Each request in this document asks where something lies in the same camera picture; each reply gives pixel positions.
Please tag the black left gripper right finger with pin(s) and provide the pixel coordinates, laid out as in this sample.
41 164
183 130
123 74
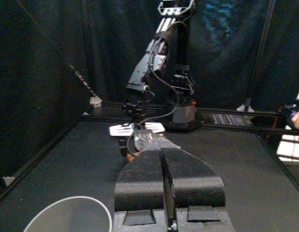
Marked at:
193 181

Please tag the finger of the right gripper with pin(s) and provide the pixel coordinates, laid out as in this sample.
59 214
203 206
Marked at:
149 141
123 148

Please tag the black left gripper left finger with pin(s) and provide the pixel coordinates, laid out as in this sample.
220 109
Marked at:
140 181

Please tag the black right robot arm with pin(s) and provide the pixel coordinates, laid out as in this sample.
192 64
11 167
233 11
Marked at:
171 60

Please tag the brown toy pie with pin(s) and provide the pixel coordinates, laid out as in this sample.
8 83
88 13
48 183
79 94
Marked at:
132 157

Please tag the black slotted vent panel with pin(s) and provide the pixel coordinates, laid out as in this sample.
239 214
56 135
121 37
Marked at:
228 119

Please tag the slanted frame strut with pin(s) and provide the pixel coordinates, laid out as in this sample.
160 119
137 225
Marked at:
84 83

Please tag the black upright frame post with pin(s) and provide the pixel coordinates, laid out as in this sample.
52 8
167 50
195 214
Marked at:
258 54

